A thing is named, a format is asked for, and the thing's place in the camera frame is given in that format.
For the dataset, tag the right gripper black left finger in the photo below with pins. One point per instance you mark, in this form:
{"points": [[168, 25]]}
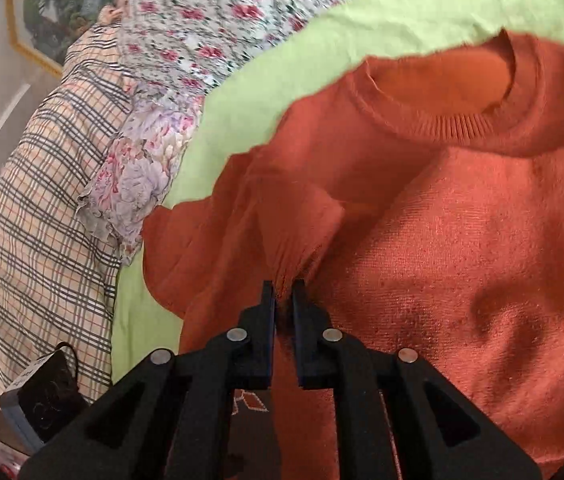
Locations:
{"points": [[170, 416]]}

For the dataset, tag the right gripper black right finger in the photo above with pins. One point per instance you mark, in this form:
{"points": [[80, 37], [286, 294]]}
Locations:
{"points": [[396, 415]]}

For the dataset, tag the orange knit sweater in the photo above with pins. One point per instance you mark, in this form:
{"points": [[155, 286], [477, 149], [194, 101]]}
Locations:
{"points": [[421, 201]]}

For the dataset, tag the beige plaid blanket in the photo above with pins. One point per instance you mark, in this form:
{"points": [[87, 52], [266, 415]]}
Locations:
{"points": [[58, 282]]}

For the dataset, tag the lilac floral pillow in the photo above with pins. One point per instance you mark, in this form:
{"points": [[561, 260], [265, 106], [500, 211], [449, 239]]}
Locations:
{"points": [[137, 171]]}

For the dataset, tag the light green bed sheet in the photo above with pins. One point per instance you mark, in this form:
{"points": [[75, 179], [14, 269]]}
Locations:
{"points": [[246, 108]]}

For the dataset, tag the pink floral white quilt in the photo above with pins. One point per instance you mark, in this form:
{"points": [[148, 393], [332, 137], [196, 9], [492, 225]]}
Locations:
{"points": [[192, 46]]}

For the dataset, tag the black device with cable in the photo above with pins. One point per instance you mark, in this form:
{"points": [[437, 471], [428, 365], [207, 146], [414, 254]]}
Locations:
{"points": [[44, 398]]}

